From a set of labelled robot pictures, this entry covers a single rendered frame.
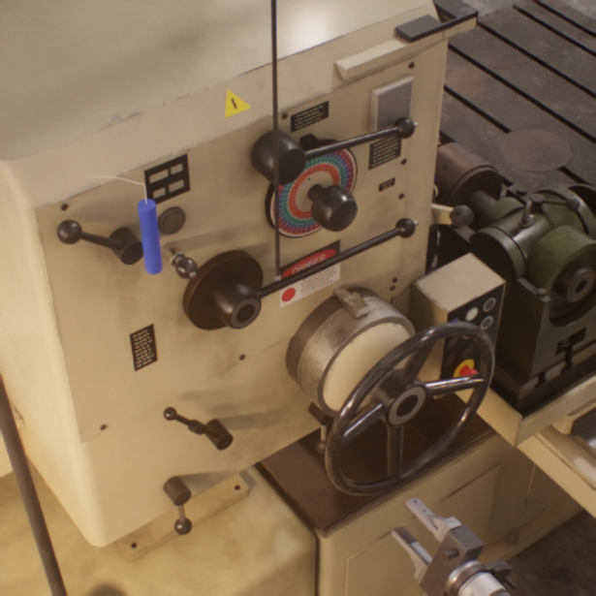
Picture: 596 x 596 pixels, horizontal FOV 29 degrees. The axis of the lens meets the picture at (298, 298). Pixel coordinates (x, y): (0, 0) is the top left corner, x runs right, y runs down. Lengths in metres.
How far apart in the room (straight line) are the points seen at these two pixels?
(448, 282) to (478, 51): 1.45
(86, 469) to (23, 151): 0.62
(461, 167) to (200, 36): 0.91
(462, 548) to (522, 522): 1.48
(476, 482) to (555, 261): 0.85
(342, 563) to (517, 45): 1.65
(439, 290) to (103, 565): 1.03
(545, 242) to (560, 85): 1.09
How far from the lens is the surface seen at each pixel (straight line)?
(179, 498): 2.15
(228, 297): 1.84
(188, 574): 2.69
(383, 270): 2.15
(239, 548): 2.72
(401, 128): 1.89
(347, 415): 1.91
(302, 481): 2.81
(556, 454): 2.84
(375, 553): 2.96
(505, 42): 3.67
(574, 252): 2.42
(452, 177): 2.58
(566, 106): 3.38
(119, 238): 1.69
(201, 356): 1.98
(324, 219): 1.83
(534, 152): 3.18
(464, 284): 2.24
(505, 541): 3.45
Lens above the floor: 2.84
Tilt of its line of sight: 43 degrees down
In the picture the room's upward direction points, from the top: straight up
